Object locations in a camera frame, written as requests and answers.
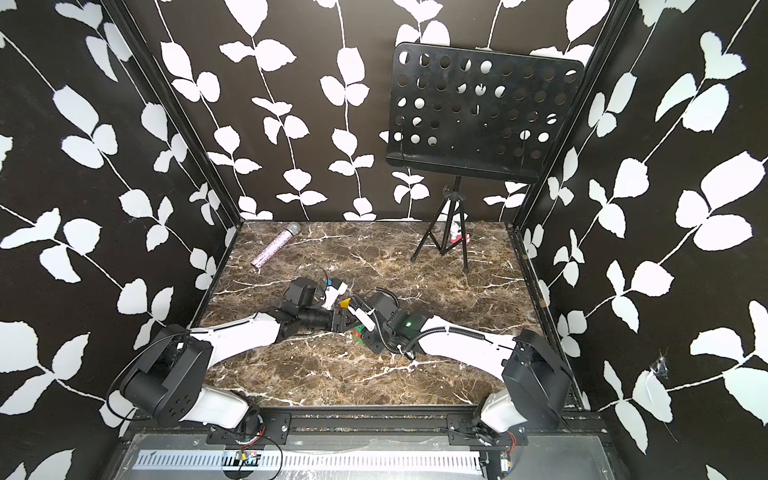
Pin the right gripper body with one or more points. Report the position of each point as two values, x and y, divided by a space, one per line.
365 330

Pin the black perforated music stand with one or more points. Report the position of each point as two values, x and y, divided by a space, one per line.
478 114

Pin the purple glitter microphone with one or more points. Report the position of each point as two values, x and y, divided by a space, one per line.
290 231

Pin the pink object behind stand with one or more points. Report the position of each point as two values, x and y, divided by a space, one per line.
458 238

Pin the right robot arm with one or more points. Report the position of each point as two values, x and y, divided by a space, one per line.
536 379

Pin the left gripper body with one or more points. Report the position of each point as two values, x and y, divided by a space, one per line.
319 318

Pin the white slotted cable duct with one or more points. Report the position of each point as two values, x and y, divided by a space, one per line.
462 462

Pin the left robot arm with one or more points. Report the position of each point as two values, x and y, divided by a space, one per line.
167 379

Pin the black mounting rail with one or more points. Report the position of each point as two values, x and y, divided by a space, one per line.
459 425

